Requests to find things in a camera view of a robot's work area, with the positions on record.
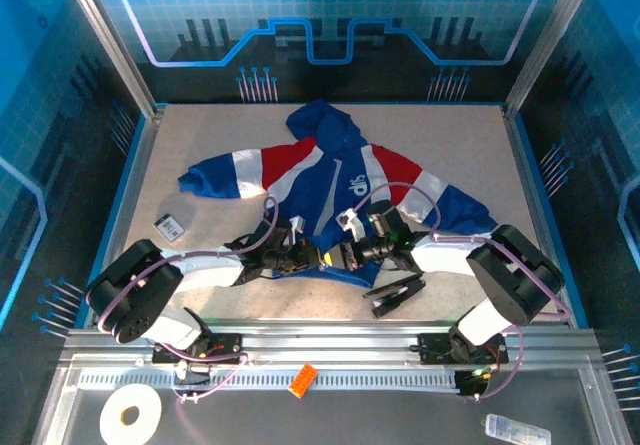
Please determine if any red white blue zip jacket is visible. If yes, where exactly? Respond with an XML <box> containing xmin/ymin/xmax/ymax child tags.
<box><xmin>177</xmin><ymin>98</ymin><xmax>499</xmax><ymax>289</ymax></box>

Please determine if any black folded tool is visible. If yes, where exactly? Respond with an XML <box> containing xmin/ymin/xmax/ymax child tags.
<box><xmin>362</xmin><ymin>273</ymin><xmax>427</xmax><ymax>320</ymax></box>

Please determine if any small white printed card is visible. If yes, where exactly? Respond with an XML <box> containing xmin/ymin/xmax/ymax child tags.
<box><xmin>153</xmin><ymin>214</ymin><xmax>186</xmax><ymax>242</ymax></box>

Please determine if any orange toy brick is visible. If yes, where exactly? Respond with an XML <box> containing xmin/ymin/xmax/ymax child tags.
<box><xmin>287</xmin><ymin>363</ymin><xmax>319</xmax><ymax>399</ymax></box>

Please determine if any white tape roll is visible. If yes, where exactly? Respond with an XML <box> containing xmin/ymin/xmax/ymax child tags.
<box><xmin>98</xmin><ymin>382</ymin><xmax>164</xmax><ymax>445</ymax></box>

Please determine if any clear plastic packet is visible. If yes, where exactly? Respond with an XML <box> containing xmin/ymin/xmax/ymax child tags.
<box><xmin>483</xmin><ymin>413</ymin><xmax>553</xmax><ymax>445</ymax></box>

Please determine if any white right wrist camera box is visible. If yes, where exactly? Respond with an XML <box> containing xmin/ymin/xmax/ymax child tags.
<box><xmin>337</xmin><ymin>207</ymin><xmax>369</xmax><ymax>241</ymax></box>

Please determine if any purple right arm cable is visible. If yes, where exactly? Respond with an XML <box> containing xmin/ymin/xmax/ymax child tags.
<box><xmin>344</xmin><ymin>182</ymin><xmax>574</xmax><ymax>404</ymax></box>

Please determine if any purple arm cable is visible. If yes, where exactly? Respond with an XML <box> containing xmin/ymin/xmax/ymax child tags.
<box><xmin>97</xmin><ymin>195</ymin><xmax>281</xmax><ymax>405</ymax></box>
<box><xmin>344</xmin><ymin>182</ymin><xmax>574</xmax><ymax>404</ymax></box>

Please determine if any aluminium mounting rail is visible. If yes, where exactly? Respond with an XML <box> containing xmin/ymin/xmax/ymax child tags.
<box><xmin>62</xmin><ymin>318</ymin><xmax>604</xmax><ymax>369</ymax></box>

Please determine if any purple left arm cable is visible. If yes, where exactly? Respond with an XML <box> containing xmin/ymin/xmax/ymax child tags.
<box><xmin>97</xmin><ymin>195</ymin><xmax>281</xmax><ymax>405</ymax></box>

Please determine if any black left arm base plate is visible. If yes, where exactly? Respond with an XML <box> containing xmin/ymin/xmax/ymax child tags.
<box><xmin>151</xmin><ymin>332</ymin><xmax>247</xmax><ymax>366</ymax></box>

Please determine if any slotted grey cable duct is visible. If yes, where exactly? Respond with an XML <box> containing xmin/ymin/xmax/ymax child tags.
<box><xmin>78</xmin><ymin>368</ymin><xmax>464</xmax><ymax>392</ymax></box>

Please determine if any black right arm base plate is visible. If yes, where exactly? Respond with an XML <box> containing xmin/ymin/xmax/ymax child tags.
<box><xmin>409</xmin><ymin>332</ymin><xmax>510</xmax><ymax>366</ymax></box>

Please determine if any aluminium frame post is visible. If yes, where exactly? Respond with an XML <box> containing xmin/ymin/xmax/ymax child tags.
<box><xmin>58</xmin><ymin>0</ymin><xmax>165</xmax><ymax>119</ymax></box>
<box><xmin>502</xmin><ymin>0</ymin><xmax>604</xmax><ymax>116</ymax></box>

